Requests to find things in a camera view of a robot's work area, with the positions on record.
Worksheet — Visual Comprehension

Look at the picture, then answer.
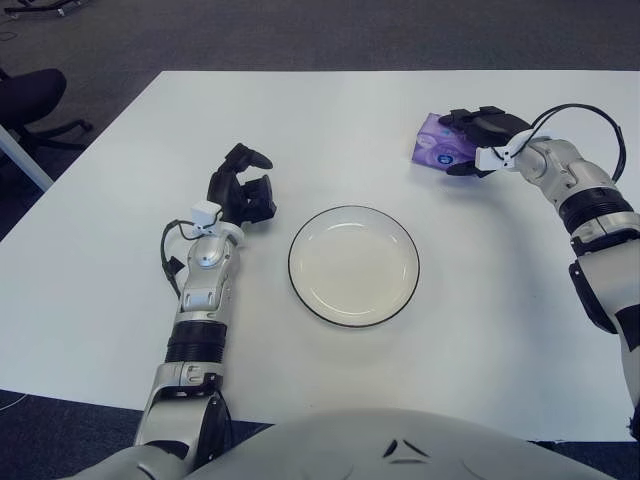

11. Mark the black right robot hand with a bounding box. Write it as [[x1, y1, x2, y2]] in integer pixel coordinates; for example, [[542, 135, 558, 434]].
[[437, 106, 531, 179]]

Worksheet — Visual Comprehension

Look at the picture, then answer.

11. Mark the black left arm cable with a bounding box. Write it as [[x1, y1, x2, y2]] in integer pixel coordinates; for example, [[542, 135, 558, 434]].
[[158, 218, 202, 297]]

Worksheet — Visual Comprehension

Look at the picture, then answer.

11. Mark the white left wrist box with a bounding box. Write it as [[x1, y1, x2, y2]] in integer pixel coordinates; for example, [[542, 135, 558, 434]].
[[191, 199, 222, 232]]

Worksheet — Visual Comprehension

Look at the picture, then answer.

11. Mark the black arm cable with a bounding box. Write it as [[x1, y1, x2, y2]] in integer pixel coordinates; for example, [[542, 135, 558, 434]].
[[158, 218, 202, 297], [529, 103, 629, 184]]

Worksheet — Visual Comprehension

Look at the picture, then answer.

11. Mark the white floor cable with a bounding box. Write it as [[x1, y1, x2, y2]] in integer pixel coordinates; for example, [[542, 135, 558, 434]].
[[0, 392, 32, 412]]

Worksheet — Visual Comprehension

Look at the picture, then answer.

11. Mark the white desk leg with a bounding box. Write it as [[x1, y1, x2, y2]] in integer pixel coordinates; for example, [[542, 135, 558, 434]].
[[0, 122, 55, 193]]

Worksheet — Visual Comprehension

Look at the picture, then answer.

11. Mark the white plate with black rim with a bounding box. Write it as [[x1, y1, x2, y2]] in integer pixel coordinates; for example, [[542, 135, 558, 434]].
[[287, 205, 421, 330]]

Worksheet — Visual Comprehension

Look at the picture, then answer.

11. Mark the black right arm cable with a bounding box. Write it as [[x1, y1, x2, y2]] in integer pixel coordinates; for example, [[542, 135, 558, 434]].
[[529, 103, 629, 184]]

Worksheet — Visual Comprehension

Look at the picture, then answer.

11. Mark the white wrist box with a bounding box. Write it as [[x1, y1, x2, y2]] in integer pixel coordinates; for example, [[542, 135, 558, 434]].
[[474, 130, 541, 172], [191, 199, 222, 232]]

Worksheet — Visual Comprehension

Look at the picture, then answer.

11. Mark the black wheeled rack base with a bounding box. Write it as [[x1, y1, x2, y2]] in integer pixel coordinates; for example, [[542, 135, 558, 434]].
[[9, 0, 117, 19]]

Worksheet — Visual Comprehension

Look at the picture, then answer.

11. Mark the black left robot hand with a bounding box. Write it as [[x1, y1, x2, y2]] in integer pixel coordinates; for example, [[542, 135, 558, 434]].
[[206, 143, 278, 225]]

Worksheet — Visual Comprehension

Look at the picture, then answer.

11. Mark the purple tissue paper pack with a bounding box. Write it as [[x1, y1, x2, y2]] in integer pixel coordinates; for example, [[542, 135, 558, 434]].
[[410, 113, 481, 174]]

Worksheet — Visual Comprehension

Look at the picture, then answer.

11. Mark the black office chair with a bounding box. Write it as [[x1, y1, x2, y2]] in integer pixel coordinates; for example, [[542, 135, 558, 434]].
[[0, 68, 94, 151]]

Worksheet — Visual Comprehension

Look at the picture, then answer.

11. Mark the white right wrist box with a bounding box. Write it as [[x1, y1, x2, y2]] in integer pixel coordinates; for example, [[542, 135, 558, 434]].
[[474, 130, 541, 172]]

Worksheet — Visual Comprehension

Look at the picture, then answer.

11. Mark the grey robot torso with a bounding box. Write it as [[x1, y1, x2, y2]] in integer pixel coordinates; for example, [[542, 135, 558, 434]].
[[69, 407, 640, 480]]

